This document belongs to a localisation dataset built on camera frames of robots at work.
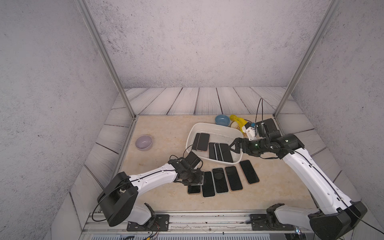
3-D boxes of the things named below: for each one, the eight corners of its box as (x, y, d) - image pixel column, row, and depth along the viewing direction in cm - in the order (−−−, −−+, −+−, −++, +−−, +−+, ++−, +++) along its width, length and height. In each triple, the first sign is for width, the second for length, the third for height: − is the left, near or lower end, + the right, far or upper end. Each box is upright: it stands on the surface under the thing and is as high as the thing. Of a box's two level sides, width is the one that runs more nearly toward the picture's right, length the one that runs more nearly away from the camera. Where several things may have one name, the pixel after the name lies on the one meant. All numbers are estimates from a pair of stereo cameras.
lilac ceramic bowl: (134, 152, 101) (131, 147, 97) (138, 140, 108) (136, 135, 104) (152, 152, 101) (149, 147, 97) (154, 140, 108) (152, 135, 103)
